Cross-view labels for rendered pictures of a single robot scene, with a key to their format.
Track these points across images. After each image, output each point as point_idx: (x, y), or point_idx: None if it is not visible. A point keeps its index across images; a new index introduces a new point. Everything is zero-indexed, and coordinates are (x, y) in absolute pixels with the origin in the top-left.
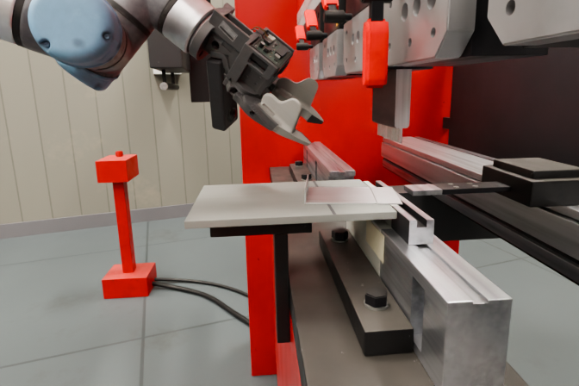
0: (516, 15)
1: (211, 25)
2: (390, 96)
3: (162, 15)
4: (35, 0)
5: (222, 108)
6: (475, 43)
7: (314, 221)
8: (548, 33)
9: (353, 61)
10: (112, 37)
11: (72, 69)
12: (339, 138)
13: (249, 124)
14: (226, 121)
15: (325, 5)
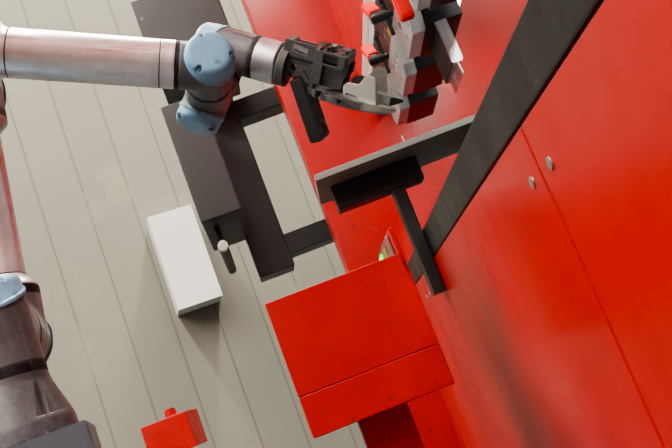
0: None
1: (286, 51)
2: (441, 44)
3: (248, 58)
4: (189, 45)
5: (313, 117)
6: None
7: (413, 143)
8: None
9: (407, 40)
10: (234, 55)
11: (195, 114)
12: None
13: (349, 239)
14: (320, 130)
15: (369, 14)
